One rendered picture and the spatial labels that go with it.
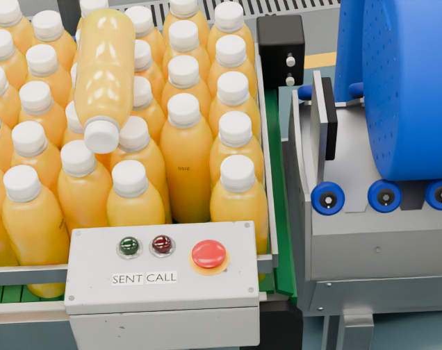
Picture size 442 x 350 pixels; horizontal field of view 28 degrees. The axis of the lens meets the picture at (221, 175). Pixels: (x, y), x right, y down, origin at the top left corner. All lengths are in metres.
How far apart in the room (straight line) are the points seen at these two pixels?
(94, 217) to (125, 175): 0.10
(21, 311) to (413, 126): 0.55
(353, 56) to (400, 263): 0.66
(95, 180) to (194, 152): 0.13
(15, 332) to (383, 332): 1.19
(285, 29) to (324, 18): 1.64
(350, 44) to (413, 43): 0.78
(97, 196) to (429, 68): 0.42
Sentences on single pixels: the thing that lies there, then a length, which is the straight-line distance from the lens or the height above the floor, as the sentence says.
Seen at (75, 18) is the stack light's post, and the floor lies 0.93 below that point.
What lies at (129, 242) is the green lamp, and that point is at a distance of 0.93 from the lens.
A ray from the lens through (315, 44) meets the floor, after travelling 2.87.
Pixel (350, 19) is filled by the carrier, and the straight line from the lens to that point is 1.75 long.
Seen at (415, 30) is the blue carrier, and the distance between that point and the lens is 1.01.
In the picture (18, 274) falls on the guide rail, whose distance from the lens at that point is 1.11.
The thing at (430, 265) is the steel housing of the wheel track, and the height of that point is 0.85.
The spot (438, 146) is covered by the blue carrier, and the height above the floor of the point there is 1.10.
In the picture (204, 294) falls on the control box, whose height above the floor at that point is 1.10.
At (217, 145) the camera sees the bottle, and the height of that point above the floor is 1.07.
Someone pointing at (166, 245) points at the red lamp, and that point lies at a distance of 0.92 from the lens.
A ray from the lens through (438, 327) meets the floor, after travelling 2.21.
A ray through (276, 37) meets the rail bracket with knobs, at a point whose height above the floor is 1.00.
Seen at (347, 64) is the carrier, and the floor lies 0.65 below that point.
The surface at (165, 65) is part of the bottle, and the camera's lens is 1.21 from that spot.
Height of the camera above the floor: 1.85
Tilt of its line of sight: 48 degrees down
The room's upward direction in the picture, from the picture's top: 3 degrees counter-clockwise
